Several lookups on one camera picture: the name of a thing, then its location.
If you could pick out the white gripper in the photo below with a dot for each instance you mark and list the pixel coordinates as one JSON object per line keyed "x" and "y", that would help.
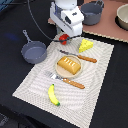
{"x": 70, "y": 21}

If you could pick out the red toy tomato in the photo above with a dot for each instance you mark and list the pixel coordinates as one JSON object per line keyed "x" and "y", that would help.
{"x": 63, "y": 38}

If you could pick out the yellow toy cheese wedge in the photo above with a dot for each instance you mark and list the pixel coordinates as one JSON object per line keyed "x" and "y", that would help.
{"x": 85, "y": 44}

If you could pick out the yellow toy banana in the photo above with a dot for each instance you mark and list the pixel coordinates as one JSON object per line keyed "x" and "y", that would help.
{"x": 52, "y": 96}

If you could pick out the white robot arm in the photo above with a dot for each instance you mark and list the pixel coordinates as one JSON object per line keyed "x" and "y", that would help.
{"x": 64, "y": 5}

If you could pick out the grey toy cooking pot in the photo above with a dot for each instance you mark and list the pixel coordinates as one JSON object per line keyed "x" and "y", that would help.
{"x": 92, "y": 12}

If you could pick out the pink toy stove top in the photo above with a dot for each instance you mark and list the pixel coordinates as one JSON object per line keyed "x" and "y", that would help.
{"x": 107, "y": 26}

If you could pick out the orange toy bread loaf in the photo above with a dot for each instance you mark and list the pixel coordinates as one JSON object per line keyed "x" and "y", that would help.
{"x": 69, "y": 65}

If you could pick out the round wooden plate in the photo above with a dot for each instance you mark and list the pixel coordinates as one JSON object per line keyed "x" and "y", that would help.
{"x": 64, "y": 73}

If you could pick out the cream bowl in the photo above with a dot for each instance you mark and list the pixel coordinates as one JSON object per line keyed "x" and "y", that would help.
{"x": 122, "y": 14}

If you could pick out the small grey frying pan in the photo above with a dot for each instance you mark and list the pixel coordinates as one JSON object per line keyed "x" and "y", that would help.
{"x": 33, "y": 52}

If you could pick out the white woven placemat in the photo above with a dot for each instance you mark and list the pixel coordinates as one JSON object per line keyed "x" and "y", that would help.
{"x": 76, "y": 105}

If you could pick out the wooden handled toy knife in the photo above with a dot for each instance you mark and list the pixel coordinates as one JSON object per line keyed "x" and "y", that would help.
{"x": 79, "y": 56}

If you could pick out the wooden handled toy fork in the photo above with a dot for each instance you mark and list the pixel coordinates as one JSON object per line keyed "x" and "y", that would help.
{"x": 66, "y": 80}

